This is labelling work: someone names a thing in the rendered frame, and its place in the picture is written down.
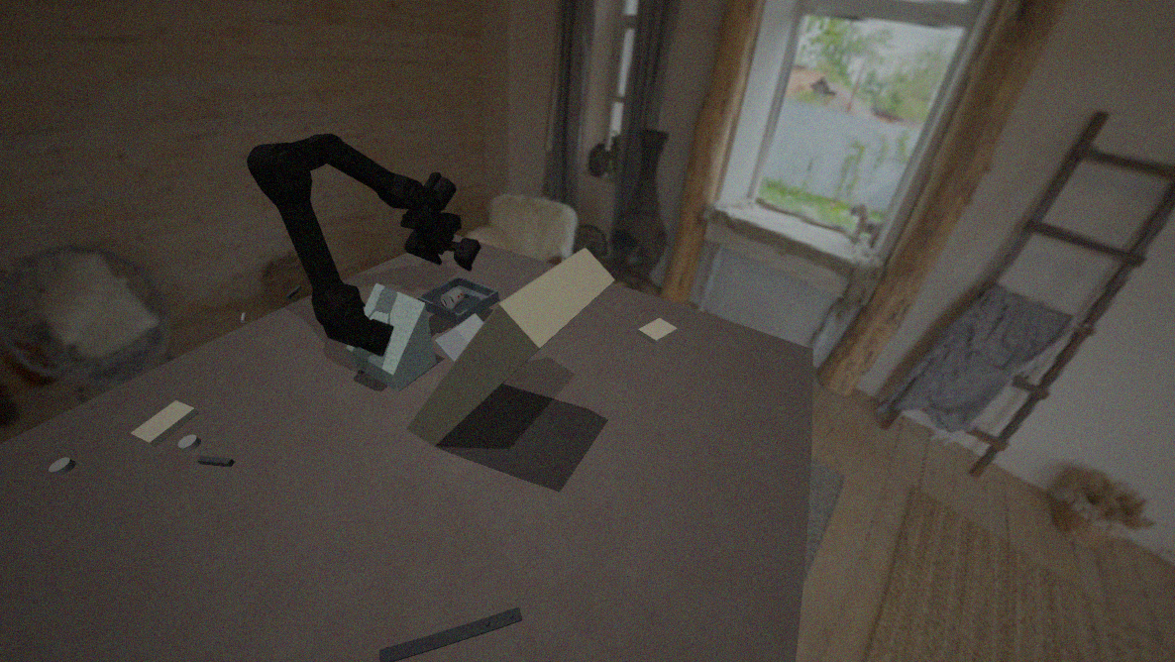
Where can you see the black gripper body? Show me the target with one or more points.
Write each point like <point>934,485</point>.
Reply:
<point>439,242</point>

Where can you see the dark grey service panel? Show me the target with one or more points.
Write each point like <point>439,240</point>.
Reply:
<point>516,329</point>

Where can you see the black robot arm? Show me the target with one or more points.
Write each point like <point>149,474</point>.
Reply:
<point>282,172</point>

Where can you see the beige flat block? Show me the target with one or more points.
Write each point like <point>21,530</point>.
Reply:
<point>657,331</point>
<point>160,426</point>

